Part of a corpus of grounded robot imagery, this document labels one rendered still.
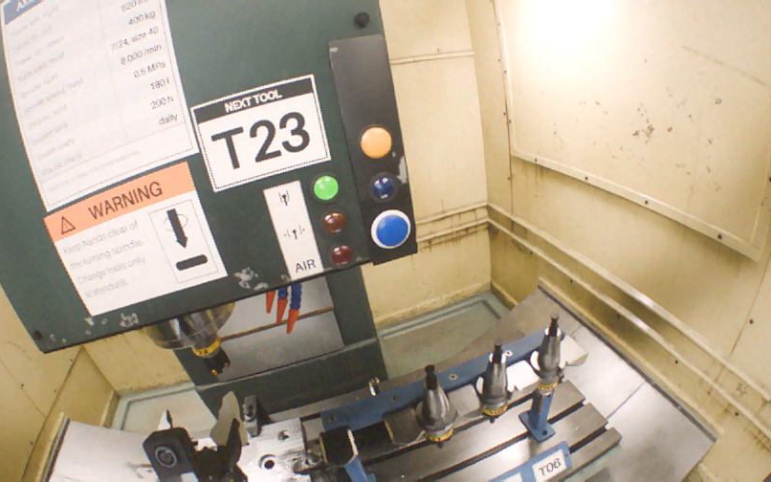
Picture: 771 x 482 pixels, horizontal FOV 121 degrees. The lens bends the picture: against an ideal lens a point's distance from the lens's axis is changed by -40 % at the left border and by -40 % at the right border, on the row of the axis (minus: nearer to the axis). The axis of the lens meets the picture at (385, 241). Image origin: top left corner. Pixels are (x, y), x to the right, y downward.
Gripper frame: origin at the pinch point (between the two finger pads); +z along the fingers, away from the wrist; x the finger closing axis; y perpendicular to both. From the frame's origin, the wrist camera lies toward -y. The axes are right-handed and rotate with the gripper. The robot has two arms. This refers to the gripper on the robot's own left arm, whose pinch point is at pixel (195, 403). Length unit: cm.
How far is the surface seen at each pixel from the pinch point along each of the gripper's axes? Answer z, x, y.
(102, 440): 58, -80, 63
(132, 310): -4.4, 2.1, -17.9
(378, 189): -6.9, 27.3, -22.8
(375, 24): -6.0, 29.7, -36.4
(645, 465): -27, 81, 60
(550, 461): -13, 54, 44
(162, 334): 8.5, -2.6, -6.3
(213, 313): 10.0, 5.6, -6.0
